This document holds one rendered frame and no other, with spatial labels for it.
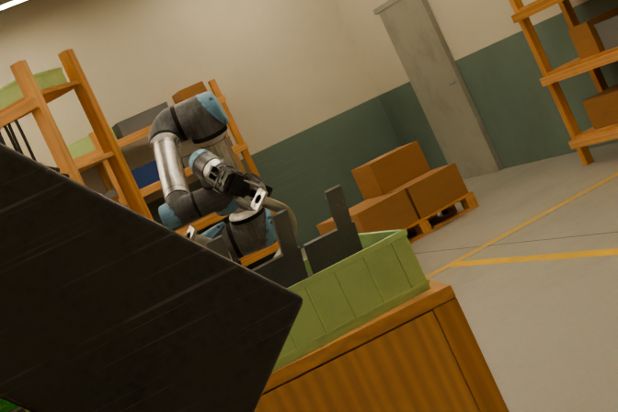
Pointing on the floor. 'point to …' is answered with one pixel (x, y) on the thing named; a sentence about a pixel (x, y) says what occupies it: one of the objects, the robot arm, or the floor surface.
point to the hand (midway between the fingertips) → (263, 200)
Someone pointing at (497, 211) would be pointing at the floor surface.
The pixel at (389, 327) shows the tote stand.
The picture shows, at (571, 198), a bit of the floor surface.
